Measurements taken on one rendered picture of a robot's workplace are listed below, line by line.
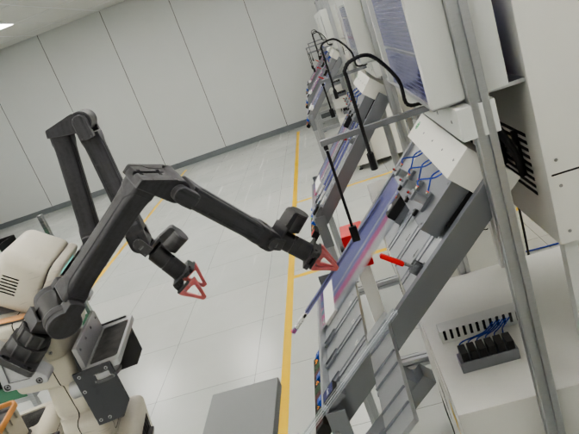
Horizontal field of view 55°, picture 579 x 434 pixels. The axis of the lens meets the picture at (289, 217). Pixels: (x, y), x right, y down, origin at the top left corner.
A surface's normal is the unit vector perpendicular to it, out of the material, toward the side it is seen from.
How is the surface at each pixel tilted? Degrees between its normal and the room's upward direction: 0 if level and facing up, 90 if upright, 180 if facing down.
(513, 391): 0
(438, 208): 90
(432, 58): 90
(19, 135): 90
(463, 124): 90
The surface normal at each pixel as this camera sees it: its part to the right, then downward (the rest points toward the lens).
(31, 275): 0.13, 0.28
